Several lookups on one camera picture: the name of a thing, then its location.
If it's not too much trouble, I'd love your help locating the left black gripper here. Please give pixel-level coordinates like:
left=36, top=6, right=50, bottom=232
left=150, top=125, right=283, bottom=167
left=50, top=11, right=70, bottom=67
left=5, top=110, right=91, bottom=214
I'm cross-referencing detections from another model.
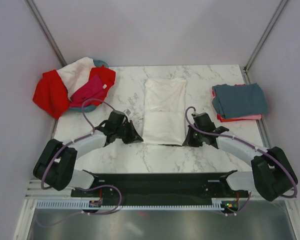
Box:
left=115, top=120, right=143, bottom=145

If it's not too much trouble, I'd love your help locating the red t-shirt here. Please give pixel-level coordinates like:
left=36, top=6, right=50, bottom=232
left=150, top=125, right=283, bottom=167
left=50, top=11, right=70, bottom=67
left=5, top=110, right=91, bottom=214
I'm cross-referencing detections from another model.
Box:
left=32, top=66, right=116, bottom=120

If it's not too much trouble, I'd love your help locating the right aluminium frame post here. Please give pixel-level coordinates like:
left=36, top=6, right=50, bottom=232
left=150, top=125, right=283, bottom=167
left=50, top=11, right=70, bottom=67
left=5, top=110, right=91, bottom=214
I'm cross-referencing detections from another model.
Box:
left=242, top=0, right=290, bottom=75

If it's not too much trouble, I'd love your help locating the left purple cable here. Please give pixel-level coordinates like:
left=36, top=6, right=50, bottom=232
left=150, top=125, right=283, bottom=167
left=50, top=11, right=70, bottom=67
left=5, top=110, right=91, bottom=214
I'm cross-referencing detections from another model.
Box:
left=34, top=98, right=123, bottom=228

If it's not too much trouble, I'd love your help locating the white slotted cable duct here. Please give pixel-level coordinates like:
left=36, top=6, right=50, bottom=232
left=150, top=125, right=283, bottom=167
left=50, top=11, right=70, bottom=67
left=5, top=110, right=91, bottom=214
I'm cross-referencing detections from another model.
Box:
left=35, top=198, right=239, bottom=211

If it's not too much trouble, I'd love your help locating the folded grey-blue t-shirt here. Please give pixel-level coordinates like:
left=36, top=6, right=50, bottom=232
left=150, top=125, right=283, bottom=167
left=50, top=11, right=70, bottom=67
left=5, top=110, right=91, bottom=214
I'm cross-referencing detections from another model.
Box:
left=212, top=83, right=269, bottom=120

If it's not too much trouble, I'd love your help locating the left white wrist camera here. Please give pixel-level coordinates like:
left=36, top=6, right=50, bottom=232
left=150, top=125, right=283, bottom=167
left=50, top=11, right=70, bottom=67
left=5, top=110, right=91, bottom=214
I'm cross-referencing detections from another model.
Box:
left=124, top=109, right=131, bottom=117

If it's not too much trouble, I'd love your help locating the aluminium frame post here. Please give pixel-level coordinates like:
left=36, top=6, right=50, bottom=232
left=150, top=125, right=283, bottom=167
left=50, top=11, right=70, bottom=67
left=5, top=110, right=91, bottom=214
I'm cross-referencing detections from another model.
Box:
left=242, top=0, right=290, bottom=75
left=24, top=0, right=67, bottom=67

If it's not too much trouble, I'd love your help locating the teal laundry basket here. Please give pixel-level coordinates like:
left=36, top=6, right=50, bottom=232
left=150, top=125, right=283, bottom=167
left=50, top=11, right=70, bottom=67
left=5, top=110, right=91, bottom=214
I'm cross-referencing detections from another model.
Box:
left=68, top=59, right=109, bottom=113

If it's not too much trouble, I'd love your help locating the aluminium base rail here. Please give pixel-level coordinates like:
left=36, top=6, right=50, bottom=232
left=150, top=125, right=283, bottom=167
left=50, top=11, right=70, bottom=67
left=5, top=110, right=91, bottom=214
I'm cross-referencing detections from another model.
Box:
left=24, top=178, right=298, bottom=201

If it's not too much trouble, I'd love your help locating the magenta t-shirt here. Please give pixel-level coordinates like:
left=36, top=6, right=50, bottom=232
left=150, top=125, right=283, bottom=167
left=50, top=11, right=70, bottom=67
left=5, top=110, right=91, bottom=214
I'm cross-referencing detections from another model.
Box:
left=69, top=75, right=106, bottom=108

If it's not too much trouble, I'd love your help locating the folded pink t-shirt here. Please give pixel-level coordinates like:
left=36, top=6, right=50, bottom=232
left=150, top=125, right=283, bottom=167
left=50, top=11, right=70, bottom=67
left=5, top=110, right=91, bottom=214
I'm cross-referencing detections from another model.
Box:
left=237, top=114, right=262, bottom=121

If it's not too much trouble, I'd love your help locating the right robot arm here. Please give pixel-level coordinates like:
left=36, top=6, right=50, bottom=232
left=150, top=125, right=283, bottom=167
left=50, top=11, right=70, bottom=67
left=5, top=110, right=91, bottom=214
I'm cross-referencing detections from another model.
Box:
left=183, top=112, right=298, bottom=202

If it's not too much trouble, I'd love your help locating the left aluminium frame post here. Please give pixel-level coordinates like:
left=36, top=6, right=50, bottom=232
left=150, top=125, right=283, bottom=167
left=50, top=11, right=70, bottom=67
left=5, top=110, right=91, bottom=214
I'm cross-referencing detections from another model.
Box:
left=24, top=0, right=67, bottom=67

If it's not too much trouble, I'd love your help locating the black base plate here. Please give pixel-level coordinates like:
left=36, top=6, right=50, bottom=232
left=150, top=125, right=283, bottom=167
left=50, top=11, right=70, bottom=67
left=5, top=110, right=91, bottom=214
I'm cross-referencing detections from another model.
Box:
left=71, top=172, right=250, bottom=205

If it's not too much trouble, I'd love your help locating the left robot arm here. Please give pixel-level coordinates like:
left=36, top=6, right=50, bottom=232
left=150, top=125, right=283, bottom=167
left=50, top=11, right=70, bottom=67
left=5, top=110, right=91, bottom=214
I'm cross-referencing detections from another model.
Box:
left=33, top=110, right=144, bottom=197

